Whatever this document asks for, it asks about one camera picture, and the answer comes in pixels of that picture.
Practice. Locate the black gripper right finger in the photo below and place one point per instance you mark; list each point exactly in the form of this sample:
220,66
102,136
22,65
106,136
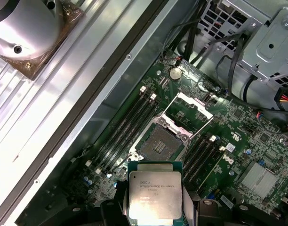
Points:
206,212

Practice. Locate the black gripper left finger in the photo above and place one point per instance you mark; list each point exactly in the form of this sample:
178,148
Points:
121,200

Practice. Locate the grey CPU chip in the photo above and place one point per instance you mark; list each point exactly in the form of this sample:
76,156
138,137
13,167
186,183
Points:
155,195

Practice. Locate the metal socket cover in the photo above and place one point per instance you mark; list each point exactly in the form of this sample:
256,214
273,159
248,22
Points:
195,103

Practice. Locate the CPU socket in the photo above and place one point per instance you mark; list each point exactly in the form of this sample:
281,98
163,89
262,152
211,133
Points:
158,139

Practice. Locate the silver chipset heatsink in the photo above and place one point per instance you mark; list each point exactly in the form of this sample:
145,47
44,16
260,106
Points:
257,181

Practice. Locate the green motherboard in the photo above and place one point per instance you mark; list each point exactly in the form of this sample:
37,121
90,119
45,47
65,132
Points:
240,131

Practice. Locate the black PC case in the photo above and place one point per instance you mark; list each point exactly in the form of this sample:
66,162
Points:
99,77

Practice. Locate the silver coin battery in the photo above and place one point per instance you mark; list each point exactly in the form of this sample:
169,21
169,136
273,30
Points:
175,73

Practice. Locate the square brown base plate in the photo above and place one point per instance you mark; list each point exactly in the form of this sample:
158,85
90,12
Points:
52,58

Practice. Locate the perforated metal bracket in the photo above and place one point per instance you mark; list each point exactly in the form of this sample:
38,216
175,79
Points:
219,21

